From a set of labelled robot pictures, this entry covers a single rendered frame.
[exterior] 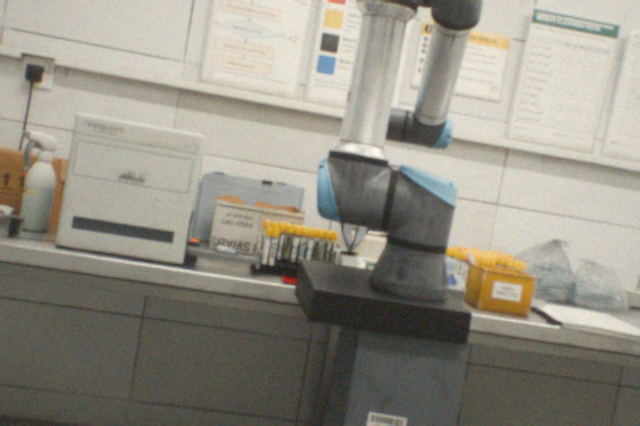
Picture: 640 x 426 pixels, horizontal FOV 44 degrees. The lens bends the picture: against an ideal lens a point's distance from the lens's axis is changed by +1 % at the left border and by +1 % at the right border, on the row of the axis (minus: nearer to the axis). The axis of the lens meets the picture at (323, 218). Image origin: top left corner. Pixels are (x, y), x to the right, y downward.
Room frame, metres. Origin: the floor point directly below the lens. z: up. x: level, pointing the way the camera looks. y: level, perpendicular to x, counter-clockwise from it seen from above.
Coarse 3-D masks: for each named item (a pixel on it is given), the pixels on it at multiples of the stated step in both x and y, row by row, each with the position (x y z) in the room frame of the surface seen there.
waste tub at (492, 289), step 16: (480, 272) 1.89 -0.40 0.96; (496, 272) 1.87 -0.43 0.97; (512, 272) 2.00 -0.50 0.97; (480, 288) 1.87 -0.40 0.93; (496, 288) 1.87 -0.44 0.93; (512, 288) 1.87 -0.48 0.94; (528, 288) 1.88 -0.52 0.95; (480, 304) 1.87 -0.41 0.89; (496, 304) 1.87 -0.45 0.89; (512, 304) 1.88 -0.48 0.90; (528, 304) 1.88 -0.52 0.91
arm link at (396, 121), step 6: (396, 108) 1.76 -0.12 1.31; (390, 114) 1.74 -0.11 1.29; (396, 114) 1.74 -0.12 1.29; (402, 114) 1.74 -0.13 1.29; (390, 120) 1.74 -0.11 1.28; (396, 120) 1.74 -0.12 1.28; (402, 120) 1.74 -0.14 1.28; (390, 126) 1.74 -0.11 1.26; (396, 126) 1.74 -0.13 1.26; (402, 126) 1.74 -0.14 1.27; (390, 132) 1.74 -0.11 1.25; (396, 132) 1.74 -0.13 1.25; (390, 138) 1.76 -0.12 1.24; (396, 138) 1.75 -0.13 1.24
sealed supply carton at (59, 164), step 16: (0, 160) 2.00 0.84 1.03; (16, 160) 2.00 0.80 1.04; (32, 160) 2.00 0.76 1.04; (64, 160) 2.11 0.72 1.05; (0, 176) 2.00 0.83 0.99; (16, 176) 2.00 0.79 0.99; (64, 176) 2.13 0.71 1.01; (0, 192) 1.99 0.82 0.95; (16, 192) 2.00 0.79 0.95; (16, 208) 2.00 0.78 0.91
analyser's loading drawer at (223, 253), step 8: (216, 240) 1.79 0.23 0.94; (192, 248) 1.77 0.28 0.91; (200, 248) 1.80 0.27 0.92; (216, 248) 1.76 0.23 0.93; (224, 248) 1.81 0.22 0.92; (232, 248) 1.82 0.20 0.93; (208, 256) 1.76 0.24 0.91; (216, 256) 1.76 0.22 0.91; (224, 256) 1.76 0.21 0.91; (232, 256) 1.76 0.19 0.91; (240, 256) 1.78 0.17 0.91; (248, 256) 1.80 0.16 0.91; (256, 264) 1.77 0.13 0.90
